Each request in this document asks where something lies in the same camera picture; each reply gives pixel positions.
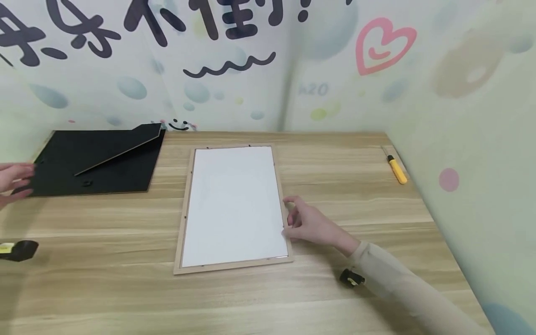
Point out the black wrist band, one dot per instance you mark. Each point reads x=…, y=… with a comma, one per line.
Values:
x=19, y=250
x=351, y=278

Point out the person's right forearm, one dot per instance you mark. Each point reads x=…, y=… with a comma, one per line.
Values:
x=402, y=284

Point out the black frame backing board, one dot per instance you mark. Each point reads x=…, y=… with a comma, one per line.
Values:
x=104, y=179

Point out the person's right fingers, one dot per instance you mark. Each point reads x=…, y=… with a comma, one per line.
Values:
x=295, y=218

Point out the person's right hand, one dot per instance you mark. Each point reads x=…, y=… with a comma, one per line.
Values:
x=318, y=225

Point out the wooden picture frame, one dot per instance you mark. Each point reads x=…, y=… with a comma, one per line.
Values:
x=183, y=269

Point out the person's left hand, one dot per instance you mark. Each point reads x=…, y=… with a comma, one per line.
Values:
x=10, y=181

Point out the white paper sheet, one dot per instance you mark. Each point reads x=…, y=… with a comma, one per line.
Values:
x=232, y=204

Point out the person's left fingers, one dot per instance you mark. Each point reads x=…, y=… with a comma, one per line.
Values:
x=23, y=172

